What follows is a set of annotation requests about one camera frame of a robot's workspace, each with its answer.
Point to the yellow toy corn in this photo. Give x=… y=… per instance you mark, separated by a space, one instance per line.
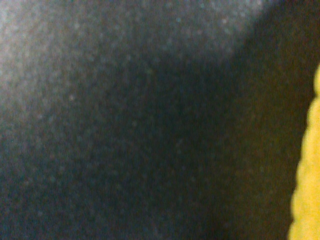
x=305 y=201

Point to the black frying pan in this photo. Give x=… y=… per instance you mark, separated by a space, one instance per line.
x=153 y=119

